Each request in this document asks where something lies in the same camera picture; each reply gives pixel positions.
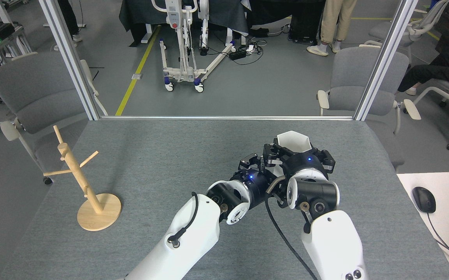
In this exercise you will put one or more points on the black computer mouse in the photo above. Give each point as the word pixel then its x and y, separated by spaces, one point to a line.
pixel 423 199

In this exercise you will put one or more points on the black case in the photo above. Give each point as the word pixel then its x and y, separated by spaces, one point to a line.
pixel 306 23

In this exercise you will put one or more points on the black power strip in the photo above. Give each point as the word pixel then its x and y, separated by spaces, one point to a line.
pixel 237 55

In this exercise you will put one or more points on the white office chair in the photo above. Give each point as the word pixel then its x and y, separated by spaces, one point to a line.
pixel 423 23

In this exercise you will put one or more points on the wooden cup rack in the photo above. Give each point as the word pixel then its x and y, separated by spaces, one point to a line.
pixel 96 217

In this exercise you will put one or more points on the white faceted cup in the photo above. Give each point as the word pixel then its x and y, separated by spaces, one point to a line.
pixel 292 142

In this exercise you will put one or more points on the silver aluminium rail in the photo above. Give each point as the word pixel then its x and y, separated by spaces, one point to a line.
pixel 224 118

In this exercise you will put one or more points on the grey upholstered chair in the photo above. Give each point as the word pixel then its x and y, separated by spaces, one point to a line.
pixel 34 89
pixel 360 74

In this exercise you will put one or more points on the silver aluminium post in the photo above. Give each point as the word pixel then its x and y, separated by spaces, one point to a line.
pixel 388 50
pixel 69 50

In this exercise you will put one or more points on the white stand on wheels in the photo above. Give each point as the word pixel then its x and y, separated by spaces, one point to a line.
pixel 171 15

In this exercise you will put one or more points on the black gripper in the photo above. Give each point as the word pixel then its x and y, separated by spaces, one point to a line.
pixel 255 184
pixel 304 167

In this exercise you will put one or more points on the dark cloth covered table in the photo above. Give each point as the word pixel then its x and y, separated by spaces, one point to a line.
pixel 224 11

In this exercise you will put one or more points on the person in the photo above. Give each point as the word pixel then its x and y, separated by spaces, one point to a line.
pixel 430 74
pixel 329 19
pixel 69 15

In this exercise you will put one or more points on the silver floor socket plate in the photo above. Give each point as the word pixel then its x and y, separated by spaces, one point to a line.
pixel 137 76

